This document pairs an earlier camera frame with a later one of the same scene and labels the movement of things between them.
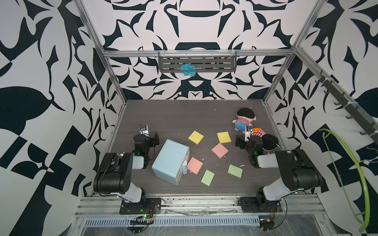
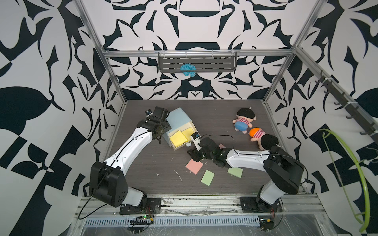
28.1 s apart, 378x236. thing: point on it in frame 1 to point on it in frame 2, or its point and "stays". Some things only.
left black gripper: x=152 y=142 to x=167 y=128
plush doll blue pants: x=245 y=116 stays
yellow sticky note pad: x=196 y=137 to x=178 y=138
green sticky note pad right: x=235 y=171 stays
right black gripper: x=242 y=142 to x=193 y=153
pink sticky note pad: x=194 y=165 stays
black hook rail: x=370 y=129 stays
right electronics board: x=267 y=224 stays
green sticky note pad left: x=207 y=177 stays
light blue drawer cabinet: x=168 y=163 to x=175 y=119
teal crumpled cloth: x=188 y=69 stays
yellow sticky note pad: x=224 y=137 to x=187 y=133
